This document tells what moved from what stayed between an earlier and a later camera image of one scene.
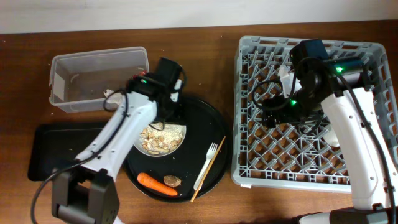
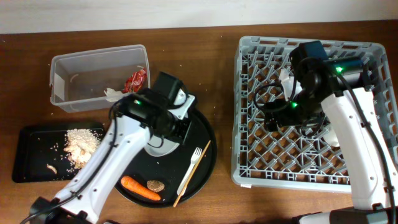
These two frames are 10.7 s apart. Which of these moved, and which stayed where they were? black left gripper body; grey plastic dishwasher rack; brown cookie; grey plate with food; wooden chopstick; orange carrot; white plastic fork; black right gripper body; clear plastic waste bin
Moved: brown cookie; black left gripper body; wooden chopstick; grey plate with food; white plastic fork; orange carrot
Stayed: grey plastic dishwasher rack; clear plastic waste bin; black right gripper body
